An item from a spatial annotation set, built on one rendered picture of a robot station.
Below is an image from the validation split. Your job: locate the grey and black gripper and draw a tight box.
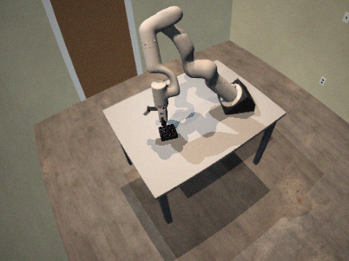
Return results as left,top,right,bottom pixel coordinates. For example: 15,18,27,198
157,108,168,126

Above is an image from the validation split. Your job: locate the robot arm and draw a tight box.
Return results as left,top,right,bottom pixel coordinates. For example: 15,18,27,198
139,6,242,116

